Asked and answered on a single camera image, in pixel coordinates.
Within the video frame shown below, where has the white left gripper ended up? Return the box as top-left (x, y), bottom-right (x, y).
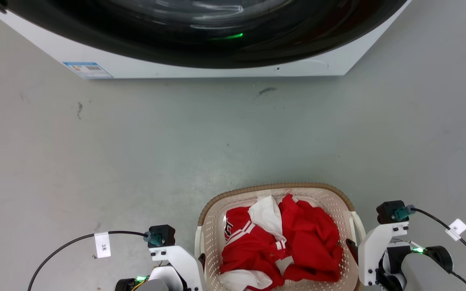
top-left (149, 245), bottom-right (206, 291)

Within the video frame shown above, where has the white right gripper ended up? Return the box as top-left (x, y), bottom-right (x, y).
top-left (345, 221), bottom-right (410, 287)

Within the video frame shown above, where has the beige perforated laundry basket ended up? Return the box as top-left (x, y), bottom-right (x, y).
top-left (195, 182), bottom-right (366, 291)

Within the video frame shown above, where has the red and white garment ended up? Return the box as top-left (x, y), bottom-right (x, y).
top-left (219, 194), bottom-right (344, 291)

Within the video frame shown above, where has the white washing machine body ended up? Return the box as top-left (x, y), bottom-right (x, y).
top-left (0, 0), bottom-right (412, 79)

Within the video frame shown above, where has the blue energy label sticker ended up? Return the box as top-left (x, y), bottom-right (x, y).
top-left (63, 61), bottom-right (113, 79)

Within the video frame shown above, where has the black round washing machine door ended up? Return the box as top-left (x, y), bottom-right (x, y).
top-left (0, 0), bottom-right (408, 69)

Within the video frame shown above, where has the white left cable tag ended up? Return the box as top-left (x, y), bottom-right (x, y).
top-left (94, 232), bottom-right (112, 259)

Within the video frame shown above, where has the white cable tag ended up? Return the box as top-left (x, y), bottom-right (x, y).
top-left (445, 219), bottom-right (466, 242)
top-left (94, 232), bottom-right (112, 259)

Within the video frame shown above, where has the black right camera cable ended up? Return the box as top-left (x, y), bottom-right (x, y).
top-left (409, 207), bottom-right (466, 284)

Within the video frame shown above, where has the black camera cable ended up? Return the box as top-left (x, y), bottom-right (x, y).
top-left (28, 231), bottom-right (149, 291)
top-left (409, 207), bottom-right (466, 284)

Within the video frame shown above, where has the white right cable tag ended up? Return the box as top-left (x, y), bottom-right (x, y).
top-left (445, 219), bottom-right (466, 242)

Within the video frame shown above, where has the black left camera cable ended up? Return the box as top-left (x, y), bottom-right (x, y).
top-left (28, 231), bottom-right (149, 291)

